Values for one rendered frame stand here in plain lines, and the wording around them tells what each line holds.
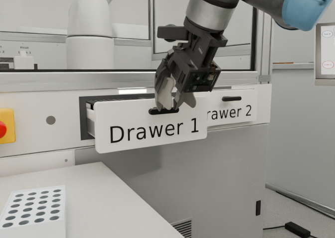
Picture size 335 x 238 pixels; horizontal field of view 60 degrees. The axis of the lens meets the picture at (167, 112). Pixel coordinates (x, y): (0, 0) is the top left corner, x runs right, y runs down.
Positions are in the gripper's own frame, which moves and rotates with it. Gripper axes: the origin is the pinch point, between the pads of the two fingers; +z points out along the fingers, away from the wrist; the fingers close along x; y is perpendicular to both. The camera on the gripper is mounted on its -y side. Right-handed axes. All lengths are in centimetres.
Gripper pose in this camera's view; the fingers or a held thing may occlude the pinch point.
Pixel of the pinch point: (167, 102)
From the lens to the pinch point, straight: 63.4
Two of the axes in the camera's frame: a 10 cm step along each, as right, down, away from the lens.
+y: 4.0, 6.7, -6.2
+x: 8.7, -0.7, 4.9
